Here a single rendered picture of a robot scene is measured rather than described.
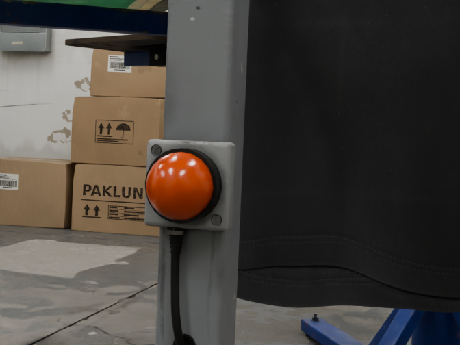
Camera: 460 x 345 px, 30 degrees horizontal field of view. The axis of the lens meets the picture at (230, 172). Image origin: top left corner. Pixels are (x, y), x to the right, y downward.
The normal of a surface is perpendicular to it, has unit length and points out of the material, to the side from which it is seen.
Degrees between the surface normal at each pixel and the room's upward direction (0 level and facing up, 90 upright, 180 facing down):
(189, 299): 90
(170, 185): 80
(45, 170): 88
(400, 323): 43
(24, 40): 90
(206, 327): 90
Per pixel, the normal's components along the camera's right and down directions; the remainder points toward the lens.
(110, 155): -0.33, 0.07
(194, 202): 0.46, 0.52
